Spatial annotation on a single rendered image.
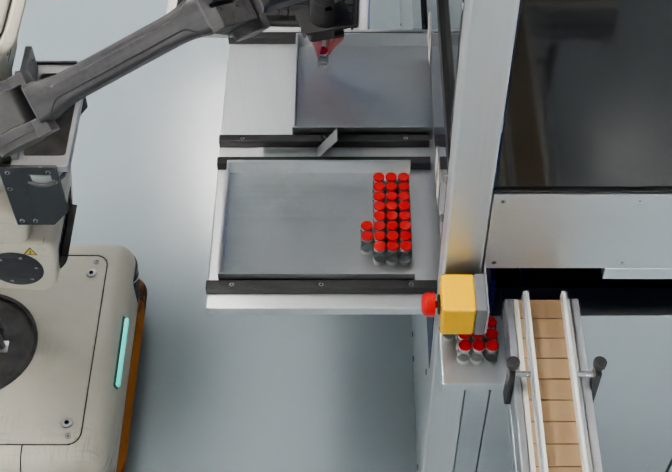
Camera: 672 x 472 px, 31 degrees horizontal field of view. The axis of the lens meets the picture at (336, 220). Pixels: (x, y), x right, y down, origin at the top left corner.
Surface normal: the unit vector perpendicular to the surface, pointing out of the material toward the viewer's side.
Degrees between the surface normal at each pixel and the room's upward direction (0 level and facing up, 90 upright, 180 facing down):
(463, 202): 90
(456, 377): 0
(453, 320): 90
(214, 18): 46
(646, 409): 90
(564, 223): 90
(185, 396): 0
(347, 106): 0
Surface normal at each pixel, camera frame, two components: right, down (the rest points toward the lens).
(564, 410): -0.01, -0.62
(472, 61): 0.00, 0.78
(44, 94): -0.11, 0.12
